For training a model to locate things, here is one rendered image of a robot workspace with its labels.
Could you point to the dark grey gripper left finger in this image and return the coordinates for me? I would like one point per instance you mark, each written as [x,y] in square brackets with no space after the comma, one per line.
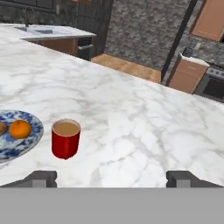
[40,178]

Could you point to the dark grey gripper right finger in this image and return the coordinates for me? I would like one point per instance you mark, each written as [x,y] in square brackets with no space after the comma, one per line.
[182,179]

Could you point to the blue and white patterned plate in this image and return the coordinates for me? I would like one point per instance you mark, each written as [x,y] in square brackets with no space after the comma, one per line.
[17,140]

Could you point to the red cup of coffee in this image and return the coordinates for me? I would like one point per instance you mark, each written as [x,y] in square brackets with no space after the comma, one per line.
[66,138]

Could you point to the orange fruit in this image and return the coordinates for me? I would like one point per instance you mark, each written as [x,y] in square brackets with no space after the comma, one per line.
[19,129]

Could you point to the brown pastry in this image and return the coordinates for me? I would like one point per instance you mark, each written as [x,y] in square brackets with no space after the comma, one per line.
[1,127]

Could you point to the grey oven with hob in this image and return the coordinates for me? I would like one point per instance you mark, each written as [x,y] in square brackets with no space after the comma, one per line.
[212,84]

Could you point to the brown cupboard with white top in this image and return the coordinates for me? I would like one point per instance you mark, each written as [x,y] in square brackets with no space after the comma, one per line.
[186,73]

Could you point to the brown base cupboard run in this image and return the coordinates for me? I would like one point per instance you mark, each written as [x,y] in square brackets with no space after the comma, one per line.
[58,45]

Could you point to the black dishwasher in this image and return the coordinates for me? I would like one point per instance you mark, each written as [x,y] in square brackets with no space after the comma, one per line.
[85,48]

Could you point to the sink with dark tap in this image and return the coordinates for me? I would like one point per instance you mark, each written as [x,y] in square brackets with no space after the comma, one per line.
[35,29]

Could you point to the brown wall cupboard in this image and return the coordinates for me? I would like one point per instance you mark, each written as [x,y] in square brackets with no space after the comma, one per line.
[210,19]

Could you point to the dark window frame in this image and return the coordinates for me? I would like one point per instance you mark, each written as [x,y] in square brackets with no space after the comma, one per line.
[29,4]

